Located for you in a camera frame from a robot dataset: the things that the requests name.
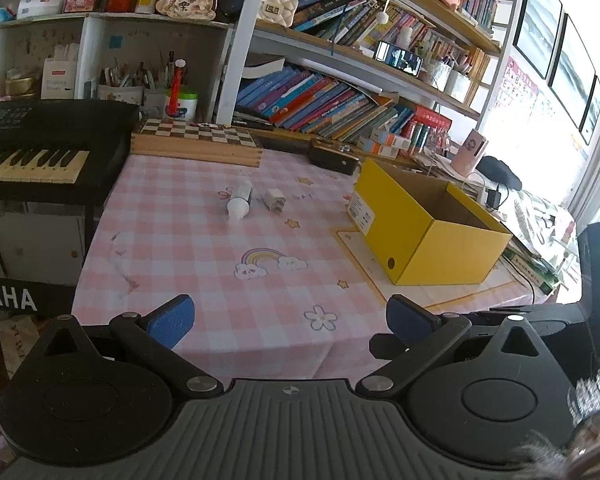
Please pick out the small framed picture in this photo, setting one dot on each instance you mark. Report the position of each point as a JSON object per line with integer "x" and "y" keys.
{"x": 592, "y": 110}

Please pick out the white quilted bag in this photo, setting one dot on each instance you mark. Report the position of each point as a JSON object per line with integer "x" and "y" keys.
{"x": 278, "y": 9}

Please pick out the black smartphone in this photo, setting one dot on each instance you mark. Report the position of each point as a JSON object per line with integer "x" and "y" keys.
{"x": 400, "y": 58}

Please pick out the dark brown case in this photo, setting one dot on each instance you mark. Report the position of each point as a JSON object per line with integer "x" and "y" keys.
{"x": 332, "y": 156}

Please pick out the white drawer cabinet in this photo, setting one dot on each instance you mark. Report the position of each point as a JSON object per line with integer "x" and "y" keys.
{"x": 35, "y": 240}

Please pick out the fuzzy brown clothing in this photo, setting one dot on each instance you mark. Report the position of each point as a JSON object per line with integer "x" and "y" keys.
{"x": 595, "y": 440}

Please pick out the pink checked tablecloth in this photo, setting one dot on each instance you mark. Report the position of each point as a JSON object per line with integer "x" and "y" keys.
{"x": 205, "y": 260}

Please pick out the small orange white box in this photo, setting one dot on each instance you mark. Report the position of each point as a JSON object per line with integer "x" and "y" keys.
{"x": 375, "y": 147}
{"x": 390, "y": 137}

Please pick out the white cup of pens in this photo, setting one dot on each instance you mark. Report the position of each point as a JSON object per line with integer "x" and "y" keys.
{"x": 120, "y": 92}

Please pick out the golden bowl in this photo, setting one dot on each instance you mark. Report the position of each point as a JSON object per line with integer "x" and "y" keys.
{"x": 20, "y": 86}

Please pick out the stack of papers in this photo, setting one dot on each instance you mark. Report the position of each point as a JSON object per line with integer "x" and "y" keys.
{"x": 432, "y": 165}

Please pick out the row of colourful books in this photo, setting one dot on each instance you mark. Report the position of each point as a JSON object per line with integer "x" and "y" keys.
{"x": 320, "y": 105}
{"x": 480, "y": 0}
{"x": 360, "y": 15}

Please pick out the wooden bookshelf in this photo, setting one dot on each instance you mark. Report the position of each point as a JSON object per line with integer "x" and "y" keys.
{"x": 245, "y": 35}

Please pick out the pink card box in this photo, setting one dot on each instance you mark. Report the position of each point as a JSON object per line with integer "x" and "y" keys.
{"x": 469, "y": 150}

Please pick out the black charger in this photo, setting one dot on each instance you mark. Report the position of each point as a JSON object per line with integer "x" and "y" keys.
{"x": 493, "y": 197}

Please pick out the white tube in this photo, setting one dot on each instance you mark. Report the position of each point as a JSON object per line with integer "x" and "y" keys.
{"x": 239, "y": 205}

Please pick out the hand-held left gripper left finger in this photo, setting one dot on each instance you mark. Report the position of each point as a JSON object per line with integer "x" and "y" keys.
{"x": 172, "y": 317}

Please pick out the white plug adapter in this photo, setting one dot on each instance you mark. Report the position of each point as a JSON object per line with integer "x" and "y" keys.
{"x": 275, "y": 200}

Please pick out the large framed picture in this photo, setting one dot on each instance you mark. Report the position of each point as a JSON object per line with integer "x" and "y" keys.
{"x": 540, "y": 20}

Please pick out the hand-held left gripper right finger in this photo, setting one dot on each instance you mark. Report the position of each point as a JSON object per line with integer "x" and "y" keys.
{"x": 407, "y": 317}

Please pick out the white jar green lid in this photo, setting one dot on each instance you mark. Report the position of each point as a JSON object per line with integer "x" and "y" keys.
{"x": 187, "y": 106}

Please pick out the black cap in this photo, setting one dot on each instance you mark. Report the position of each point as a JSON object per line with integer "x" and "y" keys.
{"x": 500, "y": 172}

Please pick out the pink alphabet poster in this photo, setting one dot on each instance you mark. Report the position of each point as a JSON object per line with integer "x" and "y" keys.
{"x": 517, "y": 85}

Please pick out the brown paper bag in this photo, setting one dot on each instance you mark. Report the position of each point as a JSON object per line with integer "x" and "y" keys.
{"x": 10, "y": 355}

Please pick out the medium framed picture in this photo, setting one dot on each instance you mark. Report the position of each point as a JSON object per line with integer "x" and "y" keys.
{"x": 572, "y": 67}

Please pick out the yellow cardboard box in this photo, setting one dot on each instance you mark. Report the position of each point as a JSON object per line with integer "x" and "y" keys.
{"x": 430, "y": 255}

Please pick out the grey metal bucket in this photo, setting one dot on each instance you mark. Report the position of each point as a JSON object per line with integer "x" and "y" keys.
{"x": 460, "y": 87}
{"x": 439, "y": 77}

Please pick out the wooden chess board box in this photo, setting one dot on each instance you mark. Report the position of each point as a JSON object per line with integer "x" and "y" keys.
{"x": 195, "y": 142}

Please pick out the white shelf unit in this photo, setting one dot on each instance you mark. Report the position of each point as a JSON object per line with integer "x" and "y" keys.
{"x": 95, "y": 35}

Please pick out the black keyboard piano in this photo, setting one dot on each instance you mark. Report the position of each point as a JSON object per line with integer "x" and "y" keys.
{"x": 55, "y": 125}

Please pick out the pink tin box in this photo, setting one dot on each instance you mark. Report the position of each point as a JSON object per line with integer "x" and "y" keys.
{"x": 80, "y": 1}

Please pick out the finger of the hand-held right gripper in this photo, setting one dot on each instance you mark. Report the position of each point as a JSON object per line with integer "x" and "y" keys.
{"x": 382, "y": 346}

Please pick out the white curtain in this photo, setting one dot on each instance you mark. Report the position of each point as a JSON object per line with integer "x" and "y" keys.
{"x": 595, "y": 185}

